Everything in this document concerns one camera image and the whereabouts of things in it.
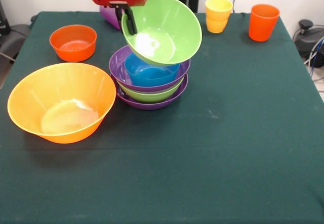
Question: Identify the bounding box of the purple cup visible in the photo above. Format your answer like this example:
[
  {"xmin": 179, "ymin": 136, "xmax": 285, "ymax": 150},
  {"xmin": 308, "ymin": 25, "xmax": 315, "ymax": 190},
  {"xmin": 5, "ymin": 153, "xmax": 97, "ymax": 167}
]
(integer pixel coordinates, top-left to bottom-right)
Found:
[{"xmin": 99, "ymin": 5, "xmax": 123, "ymax": 30}]

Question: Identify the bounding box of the green bowl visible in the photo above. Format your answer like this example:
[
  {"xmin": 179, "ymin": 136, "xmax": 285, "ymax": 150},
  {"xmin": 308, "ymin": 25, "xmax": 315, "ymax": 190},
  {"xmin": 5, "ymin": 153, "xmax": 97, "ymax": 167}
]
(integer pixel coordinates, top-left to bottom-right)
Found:
[
  {"xmin": 121, "ymin": 0, "xmax": 203, "ymax": 67},
  {"xmin": 117, "ymin": 78, "xmax": 185, "ymax": 104}
]

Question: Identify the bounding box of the purple bowl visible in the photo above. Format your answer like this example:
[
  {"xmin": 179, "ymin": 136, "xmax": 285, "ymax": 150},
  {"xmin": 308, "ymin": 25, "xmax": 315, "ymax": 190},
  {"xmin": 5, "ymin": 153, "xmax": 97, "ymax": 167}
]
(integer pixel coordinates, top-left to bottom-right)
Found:
[
  {"xmin": 110, "ymin": 72, "xmax": 189, "ymax": 110},
  {"xmin": 109, "ymin": 44, "xmax": 191, "ymax": 93}
]

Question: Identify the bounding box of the small red bowl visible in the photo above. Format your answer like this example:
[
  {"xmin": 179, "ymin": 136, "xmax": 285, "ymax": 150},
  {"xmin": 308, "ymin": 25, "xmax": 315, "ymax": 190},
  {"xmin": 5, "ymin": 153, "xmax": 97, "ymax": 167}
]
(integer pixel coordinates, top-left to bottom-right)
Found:
[{"xmin": 49, "ymin": 24, "xmax": 98, "ymax": 63}]

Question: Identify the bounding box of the small blue bowl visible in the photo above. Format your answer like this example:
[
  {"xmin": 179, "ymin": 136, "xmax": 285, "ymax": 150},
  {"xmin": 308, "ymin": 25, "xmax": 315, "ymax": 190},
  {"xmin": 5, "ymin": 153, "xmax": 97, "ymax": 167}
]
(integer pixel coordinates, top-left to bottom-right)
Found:
[{"xmin": 124, "ymin": 53, "xmax": 181, "ymax": 87}]

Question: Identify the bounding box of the yellow cup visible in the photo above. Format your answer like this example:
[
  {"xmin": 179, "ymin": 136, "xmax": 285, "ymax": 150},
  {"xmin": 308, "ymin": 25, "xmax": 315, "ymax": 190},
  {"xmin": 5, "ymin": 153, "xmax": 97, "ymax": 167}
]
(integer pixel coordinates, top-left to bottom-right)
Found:
[
  {"xmin": 205, "ymin": 0, "xmax": 233, "ymax": 22},
  {"xmin": 206, "ymin": 18, "xmax": 228, "ymax": 34}
]

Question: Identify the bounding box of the large orange bowl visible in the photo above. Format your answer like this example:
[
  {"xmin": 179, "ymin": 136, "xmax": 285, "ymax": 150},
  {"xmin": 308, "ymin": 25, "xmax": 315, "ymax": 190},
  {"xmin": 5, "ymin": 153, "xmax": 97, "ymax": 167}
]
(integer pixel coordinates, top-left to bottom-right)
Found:
[{"xmin": 7, "ymin": 62, "xmax": 117, "ymax": 144}]

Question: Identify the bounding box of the black device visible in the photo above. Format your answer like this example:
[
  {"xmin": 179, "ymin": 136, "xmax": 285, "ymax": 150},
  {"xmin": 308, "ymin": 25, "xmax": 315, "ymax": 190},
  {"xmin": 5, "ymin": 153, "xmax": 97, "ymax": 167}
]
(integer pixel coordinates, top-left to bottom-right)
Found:
[{"xmin": 0, "ymin": 0, "xmax": 11, "ymax": 35}]

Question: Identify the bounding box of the red orange cup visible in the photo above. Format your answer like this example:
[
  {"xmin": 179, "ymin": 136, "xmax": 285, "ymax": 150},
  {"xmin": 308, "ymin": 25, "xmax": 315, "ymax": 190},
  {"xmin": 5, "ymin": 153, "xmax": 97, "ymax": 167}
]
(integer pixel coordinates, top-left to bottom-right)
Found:
[{"xmin": 248, "ymin": 4, "xmax": 281, "ymax": 42}]

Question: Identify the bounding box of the dark green tablecloth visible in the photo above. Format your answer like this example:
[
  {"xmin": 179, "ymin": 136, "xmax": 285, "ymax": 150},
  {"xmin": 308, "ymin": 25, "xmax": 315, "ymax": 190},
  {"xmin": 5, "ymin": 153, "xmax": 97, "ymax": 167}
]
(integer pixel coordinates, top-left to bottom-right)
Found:
[{"xmin": 0, "ymin": 11, "xmax": 324, "ymax": 224}]

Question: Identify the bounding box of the blue cable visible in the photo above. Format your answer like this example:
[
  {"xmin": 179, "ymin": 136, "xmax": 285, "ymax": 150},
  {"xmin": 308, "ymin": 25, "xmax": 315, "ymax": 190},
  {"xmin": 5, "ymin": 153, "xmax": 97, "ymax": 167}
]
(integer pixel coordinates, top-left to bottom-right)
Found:
[{"xmin": 309, "ymin": 38, "xmax": 324, "ymax": 77}]

